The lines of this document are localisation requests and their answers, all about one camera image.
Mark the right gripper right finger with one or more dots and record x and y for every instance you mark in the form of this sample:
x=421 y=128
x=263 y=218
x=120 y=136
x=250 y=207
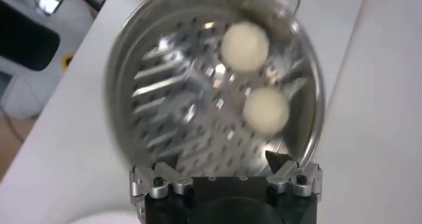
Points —
x=287 y=176

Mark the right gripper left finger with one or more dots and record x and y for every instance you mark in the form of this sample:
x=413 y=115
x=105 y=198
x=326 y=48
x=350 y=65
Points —
x=158 y=182

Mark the white steamed baozi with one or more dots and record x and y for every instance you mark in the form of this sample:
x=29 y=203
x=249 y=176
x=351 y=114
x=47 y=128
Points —
x=266 y=111
x=244 y=47

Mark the white and black robot base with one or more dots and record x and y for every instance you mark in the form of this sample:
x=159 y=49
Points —
x=29 y=37

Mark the stainless steel steamer basket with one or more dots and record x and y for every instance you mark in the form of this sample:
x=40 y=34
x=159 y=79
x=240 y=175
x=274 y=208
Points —
x=171 y=90

